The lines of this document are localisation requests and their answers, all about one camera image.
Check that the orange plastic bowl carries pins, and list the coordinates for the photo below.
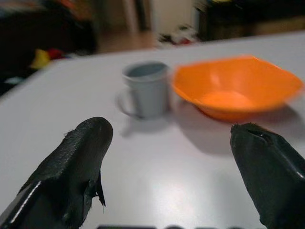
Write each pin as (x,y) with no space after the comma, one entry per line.
(234,87)

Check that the yellow and red toy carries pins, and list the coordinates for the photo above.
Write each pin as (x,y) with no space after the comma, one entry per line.
(46,57)

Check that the dark wooden cabinet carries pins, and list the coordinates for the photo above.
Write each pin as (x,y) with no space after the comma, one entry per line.
(250,19)

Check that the black and white plush toy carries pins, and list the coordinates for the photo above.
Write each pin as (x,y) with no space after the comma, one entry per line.
(178,35)

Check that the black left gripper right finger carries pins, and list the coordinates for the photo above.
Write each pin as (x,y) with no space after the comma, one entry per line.
(267,171)

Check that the grey plastic mug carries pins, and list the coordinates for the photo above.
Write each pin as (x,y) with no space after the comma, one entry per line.
(146,89)

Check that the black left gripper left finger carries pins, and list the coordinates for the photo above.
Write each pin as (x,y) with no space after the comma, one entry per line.
(69,162)

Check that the dark sofa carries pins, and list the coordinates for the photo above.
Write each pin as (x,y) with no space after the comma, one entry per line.
(45,31)

